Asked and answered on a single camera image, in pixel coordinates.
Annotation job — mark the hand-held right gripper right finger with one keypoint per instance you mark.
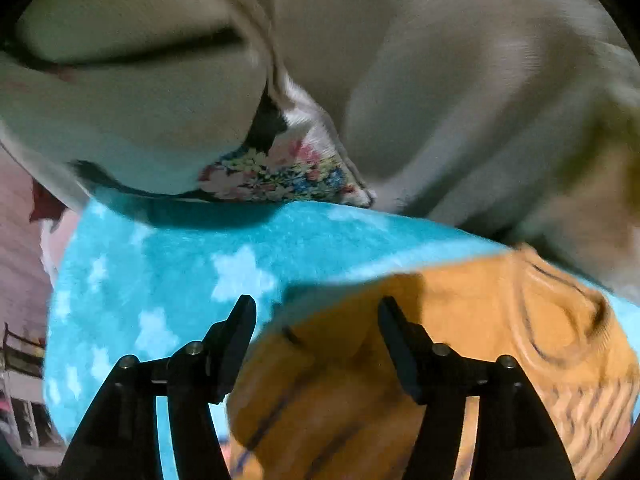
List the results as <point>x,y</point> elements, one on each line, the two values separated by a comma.
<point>397,330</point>

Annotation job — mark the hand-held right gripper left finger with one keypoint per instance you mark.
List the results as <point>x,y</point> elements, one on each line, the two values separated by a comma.
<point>242,322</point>

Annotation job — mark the yellow striped sweater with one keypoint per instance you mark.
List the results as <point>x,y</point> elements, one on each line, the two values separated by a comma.
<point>325,385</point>

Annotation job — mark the turquoise star blanket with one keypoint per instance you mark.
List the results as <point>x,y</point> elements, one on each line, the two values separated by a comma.
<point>165,260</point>

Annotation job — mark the dark red cloth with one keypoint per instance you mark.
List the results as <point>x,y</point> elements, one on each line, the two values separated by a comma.
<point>45,207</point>

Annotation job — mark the pink bed sheet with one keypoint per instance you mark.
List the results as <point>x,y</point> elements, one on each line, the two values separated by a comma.
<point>20,260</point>

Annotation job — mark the wooden shelf unit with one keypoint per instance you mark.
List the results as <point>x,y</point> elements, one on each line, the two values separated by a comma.
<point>25,410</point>

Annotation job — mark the cream pillow with figure print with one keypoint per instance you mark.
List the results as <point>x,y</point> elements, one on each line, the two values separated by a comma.
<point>125,110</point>

